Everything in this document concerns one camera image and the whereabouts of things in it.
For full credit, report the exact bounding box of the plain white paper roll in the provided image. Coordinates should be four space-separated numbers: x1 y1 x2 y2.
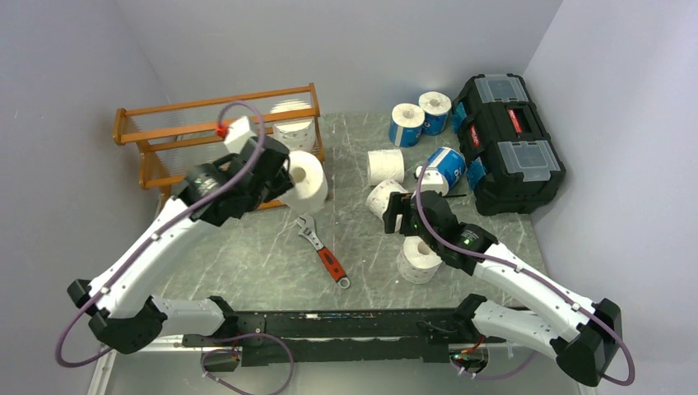
278 151 328 214

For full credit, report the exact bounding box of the dotted white roll front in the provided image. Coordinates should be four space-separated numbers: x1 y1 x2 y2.
397 236 443 285

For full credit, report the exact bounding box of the dotted white roll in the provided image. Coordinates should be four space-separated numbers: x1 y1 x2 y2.
397 236 443 285
365 179 407 220
271 100 316 152

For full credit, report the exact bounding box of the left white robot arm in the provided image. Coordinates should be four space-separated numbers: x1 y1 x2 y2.
67 137 294 354

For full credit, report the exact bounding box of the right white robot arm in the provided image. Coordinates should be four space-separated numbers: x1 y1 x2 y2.
383 191 628 387

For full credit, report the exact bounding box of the orange wooden shelf rack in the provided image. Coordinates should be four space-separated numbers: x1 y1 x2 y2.
113 83 326 203

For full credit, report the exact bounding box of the dotted white roll lying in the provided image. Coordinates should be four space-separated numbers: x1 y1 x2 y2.
365 179 407 220

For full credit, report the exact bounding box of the plain white roll lying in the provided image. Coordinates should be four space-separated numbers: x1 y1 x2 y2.
366 149 405 186

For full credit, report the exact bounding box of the blue wrapped roll lying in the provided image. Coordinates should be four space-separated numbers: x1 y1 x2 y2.
426 146 466 192

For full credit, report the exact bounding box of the blue wrapped roll back left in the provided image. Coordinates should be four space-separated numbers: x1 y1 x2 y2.
388 103 425 147

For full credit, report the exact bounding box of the blue wrapped roll back right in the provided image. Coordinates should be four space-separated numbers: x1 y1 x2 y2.
418 91 452 136

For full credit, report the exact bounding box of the black plastic toolbox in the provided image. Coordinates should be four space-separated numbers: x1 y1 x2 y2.
450 73 566 216

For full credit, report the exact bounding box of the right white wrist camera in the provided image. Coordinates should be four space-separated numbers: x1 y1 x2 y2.
415 166 450 196

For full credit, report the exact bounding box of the red handled adjustable wrench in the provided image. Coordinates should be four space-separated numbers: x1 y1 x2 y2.
295 215 351 290

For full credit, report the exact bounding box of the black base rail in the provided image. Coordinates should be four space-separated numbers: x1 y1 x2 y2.
182 308 480 367

